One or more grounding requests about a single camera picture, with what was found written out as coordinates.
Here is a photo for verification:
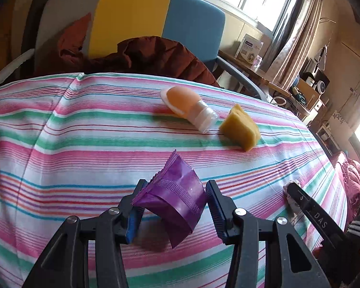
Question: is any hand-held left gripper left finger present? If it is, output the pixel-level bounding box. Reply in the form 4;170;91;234
22;179;148;288

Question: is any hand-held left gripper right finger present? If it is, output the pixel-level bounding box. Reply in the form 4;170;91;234
205;180;331;288

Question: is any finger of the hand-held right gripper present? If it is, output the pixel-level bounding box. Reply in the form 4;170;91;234
287;182;348;246

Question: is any purple foil packet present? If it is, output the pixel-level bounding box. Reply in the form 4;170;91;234
132;149;208;250

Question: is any pink blanket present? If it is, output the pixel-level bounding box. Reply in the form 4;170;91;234
332;151;360;248

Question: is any yellow sponge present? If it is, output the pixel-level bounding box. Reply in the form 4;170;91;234
218;104;262;152

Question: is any striped tablecloth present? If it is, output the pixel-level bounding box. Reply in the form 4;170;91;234
0;72;349;288

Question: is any orange bottle with clear cap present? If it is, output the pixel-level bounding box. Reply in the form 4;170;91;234
160;86;220;134

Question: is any cluttered shelf unit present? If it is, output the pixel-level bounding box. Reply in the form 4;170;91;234
288;65;331;118

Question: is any white round appliance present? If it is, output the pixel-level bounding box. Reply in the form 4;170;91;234
316;78;330;94

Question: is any wooden desk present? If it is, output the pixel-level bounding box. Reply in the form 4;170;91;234
217;49;292;97

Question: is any white printed box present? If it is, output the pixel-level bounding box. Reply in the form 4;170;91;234
234;34;264;66

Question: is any maroon puffer jacket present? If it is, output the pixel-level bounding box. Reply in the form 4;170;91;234
57;13;221;88

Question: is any beige curtain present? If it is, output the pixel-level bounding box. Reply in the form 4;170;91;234
266;0;328;88

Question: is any grey yellow blue chair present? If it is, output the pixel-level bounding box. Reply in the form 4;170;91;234
0;0;268;100

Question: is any black chair back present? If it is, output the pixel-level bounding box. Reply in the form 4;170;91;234
20;0;58;79

